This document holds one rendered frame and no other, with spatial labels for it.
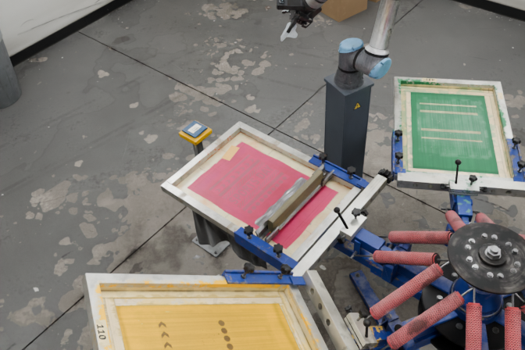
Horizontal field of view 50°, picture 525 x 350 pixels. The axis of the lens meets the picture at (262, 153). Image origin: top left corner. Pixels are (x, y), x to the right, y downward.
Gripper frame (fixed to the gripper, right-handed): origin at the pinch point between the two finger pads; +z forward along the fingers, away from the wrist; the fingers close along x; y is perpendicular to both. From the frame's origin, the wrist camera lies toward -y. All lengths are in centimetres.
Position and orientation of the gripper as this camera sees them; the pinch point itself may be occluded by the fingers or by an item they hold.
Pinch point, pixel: (280, 26)
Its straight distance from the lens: 243.0
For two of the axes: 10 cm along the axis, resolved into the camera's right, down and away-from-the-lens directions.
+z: -5.2, 3.6, 7.8
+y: 8.5, 2.7, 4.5
